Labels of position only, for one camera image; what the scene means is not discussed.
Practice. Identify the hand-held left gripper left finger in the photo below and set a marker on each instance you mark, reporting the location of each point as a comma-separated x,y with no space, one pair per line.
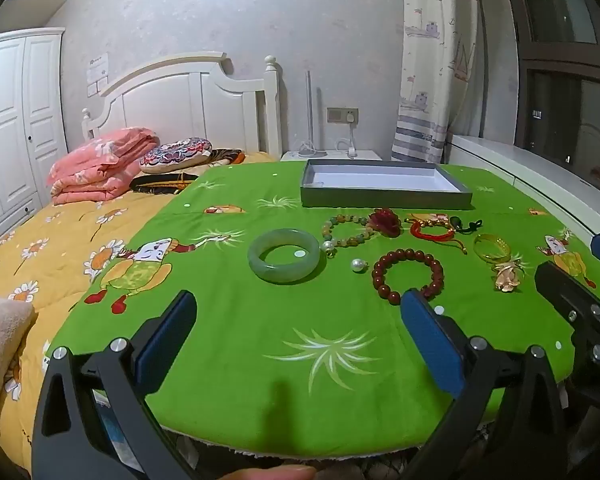
167,335

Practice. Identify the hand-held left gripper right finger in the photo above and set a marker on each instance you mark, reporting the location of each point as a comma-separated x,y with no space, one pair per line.
432,345

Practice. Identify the gold bangle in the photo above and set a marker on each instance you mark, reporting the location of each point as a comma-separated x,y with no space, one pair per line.
500,258

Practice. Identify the white pearl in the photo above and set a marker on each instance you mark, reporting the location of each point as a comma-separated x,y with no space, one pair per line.
358,265

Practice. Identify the pale green jade bangle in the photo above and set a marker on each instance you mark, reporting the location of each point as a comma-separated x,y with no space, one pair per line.
260,266

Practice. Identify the grey cardboard box tray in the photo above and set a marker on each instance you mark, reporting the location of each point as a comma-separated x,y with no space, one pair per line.
380,197

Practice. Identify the person's left hand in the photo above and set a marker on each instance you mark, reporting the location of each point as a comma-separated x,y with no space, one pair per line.
270,474

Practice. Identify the green cartoon print tablecloth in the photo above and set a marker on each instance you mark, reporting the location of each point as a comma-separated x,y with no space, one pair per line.
280,320

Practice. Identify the white window sill cabinet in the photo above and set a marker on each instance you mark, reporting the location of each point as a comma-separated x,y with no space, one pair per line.
520,165

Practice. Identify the red rose ornament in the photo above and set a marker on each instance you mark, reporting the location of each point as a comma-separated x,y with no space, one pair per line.
386,222

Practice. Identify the yellow daisy print quilt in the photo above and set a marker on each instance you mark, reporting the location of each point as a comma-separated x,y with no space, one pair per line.
54,240

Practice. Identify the black and yellow blanket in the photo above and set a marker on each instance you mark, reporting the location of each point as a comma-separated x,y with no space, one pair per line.
159,183

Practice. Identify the beige towel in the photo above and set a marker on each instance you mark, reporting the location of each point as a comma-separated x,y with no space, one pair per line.
2,340

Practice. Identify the pink folded quilt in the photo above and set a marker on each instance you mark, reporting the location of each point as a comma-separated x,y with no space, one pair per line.
99,170

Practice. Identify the embroidered patterned pillow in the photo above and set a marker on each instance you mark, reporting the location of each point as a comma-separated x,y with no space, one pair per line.
177,155

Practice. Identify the dark framed window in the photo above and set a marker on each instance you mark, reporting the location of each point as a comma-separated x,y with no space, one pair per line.
570,60

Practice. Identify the white nightstand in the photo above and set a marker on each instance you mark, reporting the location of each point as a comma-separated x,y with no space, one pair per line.
330,156

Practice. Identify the white wooden headboard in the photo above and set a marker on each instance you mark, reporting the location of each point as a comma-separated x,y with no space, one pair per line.
169,95

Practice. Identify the white wardrobe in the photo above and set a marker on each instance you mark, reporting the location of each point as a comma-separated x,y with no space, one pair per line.
14,125

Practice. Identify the boat print curtain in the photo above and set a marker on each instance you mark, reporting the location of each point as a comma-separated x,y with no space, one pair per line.
430,60

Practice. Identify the slim grey lamp stand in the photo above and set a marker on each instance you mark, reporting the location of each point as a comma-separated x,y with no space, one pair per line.
308,110

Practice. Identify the grey wall socket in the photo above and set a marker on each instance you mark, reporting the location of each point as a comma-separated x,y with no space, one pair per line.
337,115

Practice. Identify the white wall paper note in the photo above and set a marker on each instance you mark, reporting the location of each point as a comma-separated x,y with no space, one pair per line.
98,67

